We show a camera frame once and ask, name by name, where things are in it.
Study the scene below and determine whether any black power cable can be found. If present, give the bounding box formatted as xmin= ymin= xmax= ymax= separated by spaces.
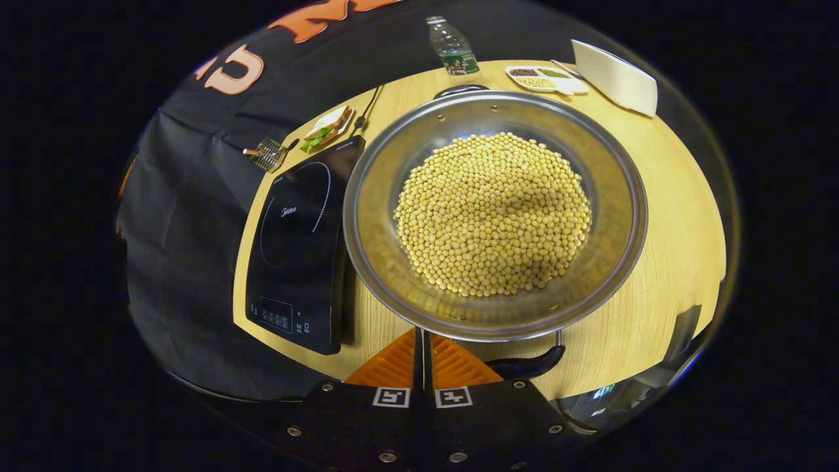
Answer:
xmin=353 ymin=84 xmax=386 ymax=133

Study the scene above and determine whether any sandwich on small plate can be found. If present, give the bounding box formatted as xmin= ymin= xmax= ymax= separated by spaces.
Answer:
xmin=299 ymin=105 xmax=355 ymax=155

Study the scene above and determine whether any steel pot with black handles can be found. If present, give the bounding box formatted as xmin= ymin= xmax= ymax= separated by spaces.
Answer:
xmin=342 ymin=83 xmax=649 ymax=382

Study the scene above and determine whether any white toaster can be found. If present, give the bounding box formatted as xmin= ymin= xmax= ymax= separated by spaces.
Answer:
xmin=570 ymin=39 xmax=659 ymax=119

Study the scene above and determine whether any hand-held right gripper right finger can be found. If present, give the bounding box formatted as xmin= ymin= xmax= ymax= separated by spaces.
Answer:
xmin=423 ymin=332 xmax=572 ymax=472

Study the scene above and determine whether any white divided bean dish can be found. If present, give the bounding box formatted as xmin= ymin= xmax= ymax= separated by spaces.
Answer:
xmin=504 ymin=64 xmax=590 ymax=96

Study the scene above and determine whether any small metal wire basket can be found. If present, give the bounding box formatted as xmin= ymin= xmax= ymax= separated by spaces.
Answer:
xmin=243 ymin=136 xmax=290 ymax=173

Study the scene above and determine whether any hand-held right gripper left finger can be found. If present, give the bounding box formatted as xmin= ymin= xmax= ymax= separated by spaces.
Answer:
xmin=274 ymin=328 xmax=424 ymax=472

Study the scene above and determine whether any black induction cooktop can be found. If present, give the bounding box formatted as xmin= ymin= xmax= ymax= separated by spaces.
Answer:
xmin=244 ymin=134 xmax=366 ymax=357

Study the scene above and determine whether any clear plastic water bottle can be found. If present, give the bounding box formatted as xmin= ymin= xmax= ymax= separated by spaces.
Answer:
xmin=426 ymin=16 xmax=482 ymax=77

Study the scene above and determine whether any heap of yellow soybeans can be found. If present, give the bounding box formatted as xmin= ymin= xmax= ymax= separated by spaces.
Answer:
xmin=393 ymin=132 xmax=593 ymax=298

